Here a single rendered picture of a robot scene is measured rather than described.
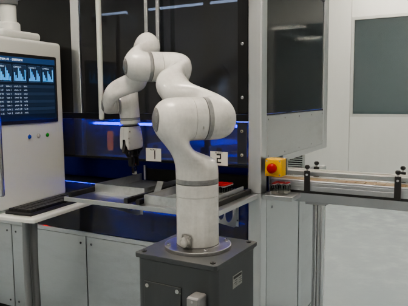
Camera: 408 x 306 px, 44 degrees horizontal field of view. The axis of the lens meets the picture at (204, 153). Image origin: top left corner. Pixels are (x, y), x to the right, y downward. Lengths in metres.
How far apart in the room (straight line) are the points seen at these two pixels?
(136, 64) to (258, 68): 0.61
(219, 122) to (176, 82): 0.22
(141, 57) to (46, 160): 1.01
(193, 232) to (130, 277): 1.22
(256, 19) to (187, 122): 0.88
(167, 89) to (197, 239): 0.45
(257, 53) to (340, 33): 4.71
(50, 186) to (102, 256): 0.44
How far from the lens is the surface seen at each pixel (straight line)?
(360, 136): 6.69
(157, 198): 1.92
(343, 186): 2.13
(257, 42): 2.11
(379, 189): 2.10
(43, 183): 2.53
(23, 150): 2.43
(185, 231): 1.41
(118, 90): 2.03
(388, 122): 6.62
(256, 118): 2.10
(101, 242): 2.65
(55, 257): 2.89
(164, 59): 1.71
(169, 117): 1.33
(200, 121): 1.35
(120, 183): 2.38
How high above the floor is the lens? 1.28
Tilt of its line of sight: 6 degrees down
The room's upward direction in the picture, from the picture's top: straight up
